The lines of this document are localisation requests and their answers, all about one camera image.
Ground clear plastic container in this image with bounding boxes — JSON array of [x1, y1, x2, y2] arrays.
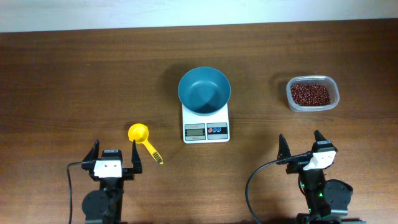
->
[[286, 75, 340, 112]]

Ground black cable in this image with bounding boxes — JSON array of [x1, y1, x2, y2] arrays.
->
[[244, 151, 313, 224], [66, 161, 91, 224]]

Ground white digital kitchen scale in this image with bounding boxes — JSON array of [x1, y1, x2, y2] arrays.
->
[[182, 104, 231, 144]]

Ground yellow measuring scoop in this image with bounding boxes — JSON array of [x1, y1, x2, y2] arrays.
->
[[127, 123, 164, 164]]

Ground left black cable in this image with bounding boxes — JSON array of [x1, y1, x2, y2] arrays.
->
[[66, 161, 91, 224]]

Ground red beans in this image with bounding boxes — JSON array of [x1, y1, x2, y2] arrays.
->
[[290, 84, 331, 106]]

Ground teal blue bowl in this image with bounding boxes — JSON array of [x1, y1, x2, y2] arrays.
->
[[177, 67, 231, 116]]

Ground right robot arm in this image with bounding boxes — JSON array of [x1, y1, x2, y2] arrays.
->
[[277, 130, 365, 223]]

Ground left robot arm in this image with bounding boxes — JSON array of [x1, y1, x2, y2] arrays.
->
[[81, 141, 142, 224]]

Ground right black cable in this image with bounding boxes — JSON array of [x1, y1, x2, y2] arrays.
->
[[244, 151, 313, 224]]

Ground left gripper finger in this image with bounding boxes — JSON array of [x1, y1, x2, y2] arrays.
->
[[131, 140, 142, 169], [83, 140, 100, 162]]

